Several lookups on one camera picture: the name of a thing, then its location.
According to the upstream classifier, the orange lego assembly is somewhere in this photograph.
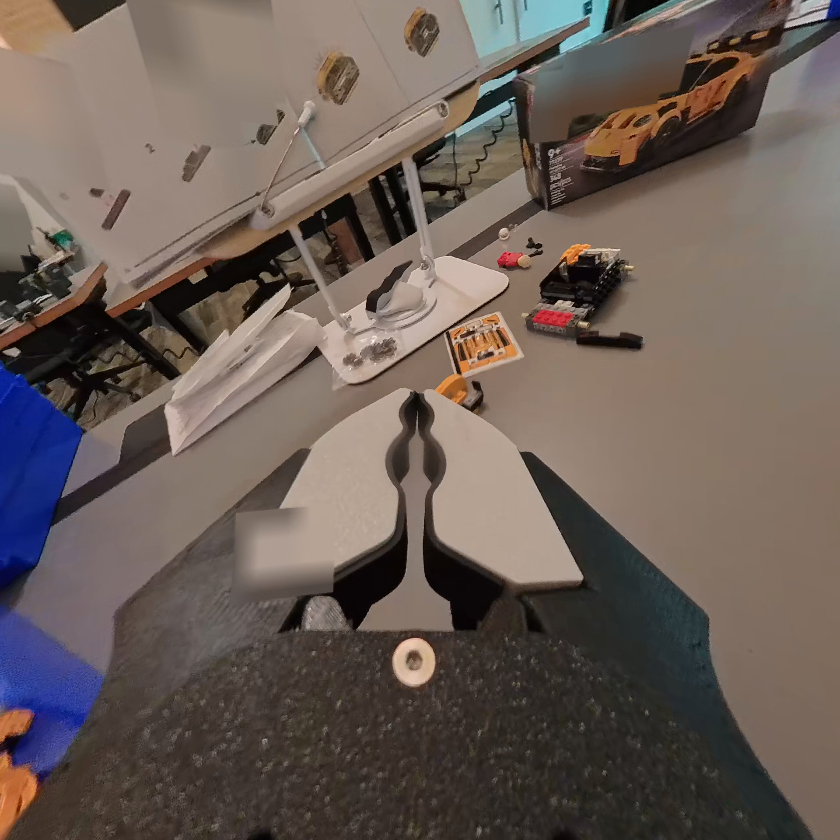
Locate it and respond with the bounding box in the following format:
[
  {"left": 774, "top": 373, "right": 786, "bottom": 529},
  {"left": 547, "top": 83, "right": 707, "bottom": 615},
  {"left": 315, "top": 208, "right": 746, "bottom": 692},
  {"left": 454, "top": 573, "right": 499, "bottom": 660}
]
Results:
[{"left": 0, "top": 709, "right": 40, "bottom": 816}]

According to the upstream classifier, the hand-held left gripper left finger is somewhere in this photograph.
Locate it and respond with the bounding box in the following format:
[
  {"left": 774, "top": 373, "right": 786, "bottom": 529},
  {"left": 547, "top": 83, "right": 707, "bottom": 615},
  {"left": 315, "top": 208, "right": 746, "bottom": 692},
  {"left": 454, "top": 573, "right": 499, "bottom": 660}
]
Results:
[{"left": 279, "top": 388, "right": 421, "bottom": 627}]

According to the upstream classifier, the black coiled cable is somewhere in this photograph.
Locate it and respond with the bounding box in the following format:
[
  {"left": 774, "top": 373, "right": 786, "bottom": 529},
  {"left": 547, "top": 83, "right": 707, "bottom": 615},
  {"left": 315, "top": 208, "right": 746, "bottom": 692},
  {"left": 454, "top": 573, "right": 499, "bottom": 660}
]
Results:
[{"left": 468, "top": 98, "right": 517, "bottom": 193}]

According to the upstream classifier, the long background desk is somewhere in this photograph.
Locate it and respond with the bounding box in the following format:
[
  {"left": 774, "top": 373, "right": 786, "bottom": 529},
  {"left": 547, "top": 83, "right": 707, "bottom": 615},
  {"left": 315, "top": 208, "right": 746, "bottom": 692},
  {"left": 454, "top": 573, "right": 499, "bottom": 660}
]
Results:
[{"left": 478, "top": 17, "right": 592, "bottom": 83}]

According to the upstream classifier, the wood-edged background desk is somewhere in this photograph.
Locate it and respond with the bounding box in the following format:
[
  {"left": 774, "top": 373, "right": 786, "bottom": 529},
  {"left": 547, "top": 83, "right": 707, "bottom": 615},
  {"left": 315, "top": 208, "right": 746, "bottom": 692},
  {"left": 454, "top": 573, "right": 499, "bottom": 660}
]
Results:
[{"left": 0, "top": 257, "right": 219, "bottom": 352}]

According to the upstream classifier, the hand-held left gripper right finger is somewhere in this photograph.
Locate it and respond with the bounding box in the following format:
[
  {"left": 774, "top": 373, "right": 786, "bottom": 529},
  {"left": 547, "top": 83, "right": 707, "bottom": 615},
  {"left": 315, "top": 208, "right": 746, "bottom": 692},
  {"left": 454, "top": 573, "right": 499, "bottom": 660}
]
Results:
[{"left": 420, "top": 388, "right": 585, "bottom": 631}]

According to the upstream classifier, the white book stand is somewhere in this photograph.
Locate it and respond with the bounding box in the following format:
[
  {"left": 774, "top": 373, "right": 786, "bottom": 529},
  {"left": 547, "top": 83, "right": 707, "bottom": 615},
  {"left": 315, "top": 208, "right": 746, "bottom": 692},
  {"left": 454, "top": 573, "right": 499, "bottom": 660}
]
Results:
[{"left": 125, "top": 85, "right": 509, "bottom": 386}]

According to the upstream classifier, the orange sticker sheet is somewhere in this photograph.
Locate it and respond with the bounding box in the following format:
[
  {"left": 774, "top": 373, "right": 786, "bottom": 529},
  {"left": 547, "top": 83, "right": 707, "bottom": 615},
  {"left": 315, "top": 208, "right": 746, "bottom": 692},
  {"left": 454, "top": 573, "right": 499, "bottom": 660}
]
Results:
[{"left": 444, "top": 311, "right": 525, "bottom": 379}]

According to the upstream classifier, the lego set box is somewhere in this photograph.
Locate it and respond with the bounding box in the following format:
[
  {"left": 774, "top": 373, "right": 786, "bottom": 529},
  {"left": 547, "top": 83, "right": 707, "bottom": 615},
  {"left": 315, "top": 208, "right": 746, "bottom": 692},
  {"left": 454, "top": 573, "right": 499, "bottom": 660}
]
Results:
[{"left": 513, "top": 7, "right": 788, "bottom": 211}]

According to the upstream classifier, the long black lego piece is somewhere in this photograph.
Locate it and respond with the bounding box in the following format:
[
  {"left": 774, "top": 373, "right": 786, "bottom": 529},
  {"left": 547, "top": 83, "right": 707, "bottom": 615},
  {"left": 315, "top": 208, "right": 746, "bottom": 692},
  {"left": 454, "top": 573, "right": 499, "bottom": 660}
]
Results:
[{"left": 576, "top": 330, "right": 644, "bottom": 351}]

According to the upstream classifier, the electronics clutter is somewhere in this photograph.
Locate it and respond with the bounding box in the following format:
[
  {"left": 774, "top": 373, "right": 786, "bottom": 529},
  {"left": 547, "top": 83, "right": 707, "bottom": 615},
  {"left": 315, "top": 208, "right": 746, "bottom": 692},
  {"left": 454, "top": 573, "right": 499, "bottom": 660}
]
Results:
[{"left": 0, "top": 223, "right": 83, "bottom": 322}]

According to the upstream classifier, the black office chair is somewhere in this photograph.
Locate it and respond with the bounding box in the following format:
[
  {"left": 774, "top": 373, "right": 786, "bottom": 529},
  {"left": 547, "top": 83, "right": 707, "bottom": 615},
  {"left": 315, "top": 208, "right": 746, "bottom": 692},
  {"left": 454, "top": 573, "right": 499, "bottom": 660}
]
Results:
[
  {"left": 16, "top": 315, "right": 142, "bottom": 421},
  {"left": 248, "top": 255, "right": 317, "bottom": 311}
]

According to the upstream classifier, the clear bag of small parts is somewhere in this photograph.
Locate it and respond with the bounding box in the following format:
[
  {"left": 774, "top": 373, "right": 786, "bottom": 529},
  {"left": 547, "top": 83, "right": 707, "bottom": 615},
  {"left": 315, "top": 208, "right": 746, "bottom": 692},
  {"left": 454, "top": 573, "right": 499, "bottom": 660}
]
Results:
[{"left": 331, "top": 328, "right": 405, "bottom": 388}]

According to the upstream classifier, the white paper bag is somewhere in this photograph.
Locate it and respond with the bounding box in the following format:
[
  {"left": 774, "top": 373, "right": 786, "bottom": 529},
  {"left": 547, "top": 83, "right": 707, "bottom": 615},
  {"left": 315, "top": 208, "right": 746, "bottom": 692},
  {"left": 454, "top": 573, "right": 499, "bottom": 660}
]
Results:
[
  {"left": 164, "top": 310, "right": 327, "bottom": 457},
  {"left": 172, "top": 283, "right": 294, "bottom": 398}
]

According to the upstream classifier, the blue bag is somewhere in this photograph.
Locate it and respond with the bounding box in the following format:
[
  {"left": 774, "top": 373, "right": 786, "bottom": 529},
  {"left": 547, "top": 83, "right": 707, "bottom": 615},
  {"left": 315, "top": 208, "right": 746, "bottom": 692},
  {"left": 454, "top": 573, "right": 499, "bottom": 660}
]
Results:
[{"left": 0, "top": 364, "right": 106, "bottom": 782}]

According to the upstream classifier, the lego instruction booklet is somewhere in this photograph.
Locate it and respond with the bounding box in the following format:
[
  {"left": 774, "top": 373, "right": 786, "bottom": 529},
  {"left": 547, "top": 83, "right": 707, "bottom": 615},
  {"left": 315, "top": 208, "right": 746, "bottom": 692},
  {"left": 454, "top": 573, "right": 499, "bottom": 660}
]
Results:
[{"left": 0, "top": 0, "right": 483, "bottom": 290}]

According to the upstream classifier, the partly built lego car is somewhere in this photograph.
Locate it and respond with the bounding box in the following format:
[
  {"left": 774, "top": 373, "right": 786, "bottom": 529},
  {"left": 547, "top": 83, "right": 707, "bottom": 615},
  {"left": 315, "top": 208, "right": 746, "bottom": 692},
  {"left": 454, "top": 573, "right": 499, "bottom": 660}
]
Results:
[{"left": 525, "top": 244, "right": 635, "bottom": 339}]

